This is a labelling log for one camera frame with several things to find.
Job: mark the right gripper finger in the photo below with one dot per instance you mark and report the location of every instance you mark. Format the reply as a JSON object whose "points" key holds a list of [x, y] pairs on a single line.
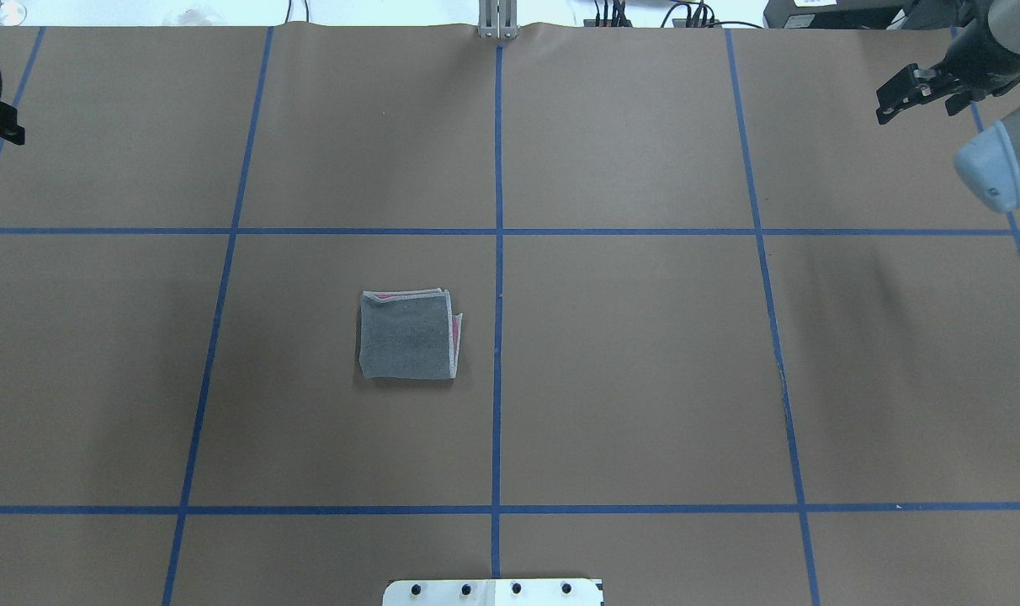
{"points": [[910, 75], [892, 100]]}

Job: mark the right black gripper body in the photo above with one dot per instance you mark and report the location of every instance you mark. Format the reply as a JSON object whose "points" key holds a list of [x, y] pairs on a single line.
{"points": [[984, 61]]}

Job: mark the pink and grey towel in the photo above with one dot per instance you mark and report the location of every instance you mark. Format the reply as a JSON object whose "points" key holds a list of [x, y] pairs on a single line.
{"points": [[409, 335]]}

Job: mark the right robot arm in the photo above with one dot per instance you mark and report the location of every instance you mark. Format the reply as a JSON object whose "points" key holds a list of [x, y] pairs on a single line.
{"points": [[989, 165]]}

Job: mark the black monitor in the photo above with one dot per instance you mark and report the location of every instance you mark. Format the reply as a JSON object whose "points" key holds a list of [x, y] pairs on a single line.
{"points": [[867, 15]]}

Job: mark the aluminium frame post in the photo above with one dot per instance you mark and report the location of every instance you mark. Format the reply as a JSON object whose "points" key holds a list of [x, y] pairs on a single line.
{"points": [[497, 19]]}

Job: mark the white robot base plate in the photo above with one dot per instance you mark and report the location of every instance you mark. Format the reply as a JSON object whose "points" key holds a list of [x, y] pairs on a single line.
{"points": [[512, 591]]}

